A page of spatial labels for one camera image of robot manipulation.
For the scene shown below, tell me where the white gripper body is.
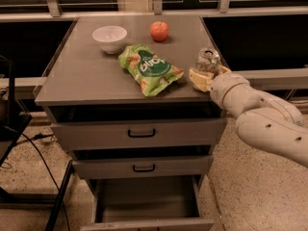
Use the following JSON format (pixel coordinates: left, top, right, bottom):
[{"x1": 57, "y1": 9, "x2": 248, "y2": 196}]
[{"x1": 210, "y1": 73, "x2": 250, "y2": 109}]

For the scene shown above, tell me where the grey bottom drawer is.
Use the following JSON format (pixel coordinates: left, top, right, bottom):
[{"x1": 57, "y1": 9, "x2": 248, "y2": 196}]
[{"x1": 80, "y1": 176, "x2": 214, "y2": 231}]

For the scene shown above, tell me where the green snack bag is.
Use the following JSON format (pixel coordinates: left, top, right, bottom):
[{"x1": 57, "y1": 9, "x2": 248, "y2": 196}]
[{"x1": 118, "y1": 44, "x2": 184, "y2": 97}]

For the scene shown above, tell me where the silver 7up can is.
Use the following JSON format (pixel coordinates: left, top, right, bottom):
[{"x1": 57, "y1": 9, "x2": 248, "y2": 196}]
[{"x1": 195, "y1": 47, "x2": 220, "y2": 75}]

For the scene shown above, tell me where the grey top drawer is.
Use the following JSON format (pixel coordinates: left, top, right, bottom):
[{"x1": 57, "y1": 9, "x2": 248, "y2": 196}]
[{"x1": 51, "y1": 118, "x2": 226, "y2": 151}]

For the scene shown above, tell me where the metal window railing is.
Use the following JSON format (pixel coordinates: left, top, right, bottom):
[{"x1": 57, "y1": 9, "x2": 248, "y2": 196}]
[{"x1": 0, "y1": 0, "x2": 308, "y2": 101}]

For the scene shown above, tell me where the grey drawer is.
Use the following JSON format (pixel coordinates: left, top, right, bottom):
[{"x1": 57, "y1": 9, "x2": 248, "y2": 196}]
[
  {"x1": 73, "y1": 156, "x2": 213, "y2": 179},
  {"x1": 80, "y1": 176, "x2": 214, "y2": 231},
  {"x1": 51, "y1": 118, "x2": 226, "y2": 151}
]

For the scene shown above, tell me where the black stand frame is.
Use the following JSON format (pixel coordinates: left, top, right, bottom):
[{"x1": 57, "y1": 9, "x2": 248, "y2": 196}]
[{"x1": 0, "y1": 56, "x2": 72, "y2": 231}]

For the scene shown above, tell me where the black cable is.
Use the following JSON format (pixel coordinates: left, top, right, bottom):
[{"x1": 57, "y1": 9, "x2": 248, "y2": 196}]
[{"x1": 3, "y1": 125, "x2": 71, "y2": 231}]

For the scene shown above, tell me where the grey middle drawer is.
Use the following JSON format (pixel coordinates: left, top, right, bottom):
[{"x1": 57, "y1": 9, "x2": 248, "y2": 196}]
[{"x1": 73, "y1": 156, "x2": 213, "y2": 179}]

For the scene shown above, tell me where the white ceramic bowl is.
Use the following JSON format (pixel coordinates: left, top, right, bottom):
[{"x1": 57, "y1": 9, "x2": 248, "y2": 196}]
[{"x1": 92, "y1": 26, "x2": 128, "y2": 54}]

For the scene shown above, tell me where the red apple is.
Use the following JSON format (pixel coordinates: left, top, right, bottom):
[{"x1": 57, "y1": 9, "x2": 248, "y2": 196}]
[{"x1": 150, "y1": 21, "x2": 169, "y2": 42}]

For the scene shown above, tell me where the grey drawer cabinet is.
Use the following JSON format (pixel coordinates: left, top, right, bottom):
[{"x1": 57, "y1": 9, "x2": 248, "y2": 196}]
[{"x1": 34, "y1": 13, "x2": 238, "y2": 185}]

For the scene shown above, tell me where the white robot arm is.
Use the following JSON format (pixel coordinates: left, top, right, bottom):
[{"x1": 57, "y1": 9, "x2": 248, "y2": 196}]
[{"x1": 189, "y1": 67, "x2": 308, "y2": 167}]

